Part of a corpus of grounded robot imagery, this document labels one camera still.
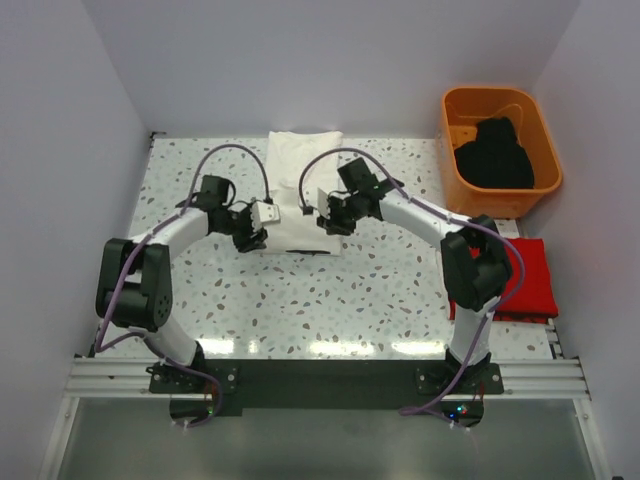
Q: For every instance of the black garment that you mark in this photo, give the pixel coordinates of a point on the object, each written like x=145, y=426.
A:
x=495, y=159

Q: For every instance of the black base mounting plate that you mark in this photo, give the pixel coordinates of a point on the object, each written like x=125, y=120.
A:
x=411, y=387

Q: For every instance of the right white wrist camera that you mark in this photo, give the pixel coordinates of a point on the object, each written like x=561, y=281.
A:
x=323, y=206

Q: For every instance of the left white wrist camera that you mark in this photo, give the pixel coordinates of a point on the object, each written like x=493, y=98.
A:
x=264, y=214

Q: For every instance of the folded red t shirt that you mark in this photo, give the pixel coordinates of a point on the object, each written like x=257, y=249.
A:
x=535, y=280

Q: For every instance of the white t shirt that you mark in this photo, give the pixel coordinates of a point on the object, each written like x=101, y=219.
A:
x=292, y=179

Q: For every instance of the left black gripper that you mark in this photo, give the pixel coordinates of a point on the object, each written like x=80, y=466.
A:
x=251, y=239

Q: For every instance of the orange plastic bin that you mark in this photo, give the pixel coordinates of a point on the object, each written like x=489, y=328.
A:
x=462, y=108

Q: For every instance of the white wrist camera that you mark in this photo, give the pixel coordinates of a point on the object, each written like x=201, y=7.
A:
x=264, y=214
x=323, y=206

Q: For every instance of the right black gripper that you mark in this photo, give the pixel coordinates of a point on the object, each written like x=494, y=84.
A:
x=333, y=225

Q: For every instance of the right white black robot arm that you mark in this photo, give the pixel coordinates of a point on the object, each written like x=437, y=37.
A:
x=468, y=353

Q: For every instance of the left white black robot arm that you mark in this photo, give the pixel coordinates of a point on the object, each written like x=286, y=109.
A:
x=135, y=288

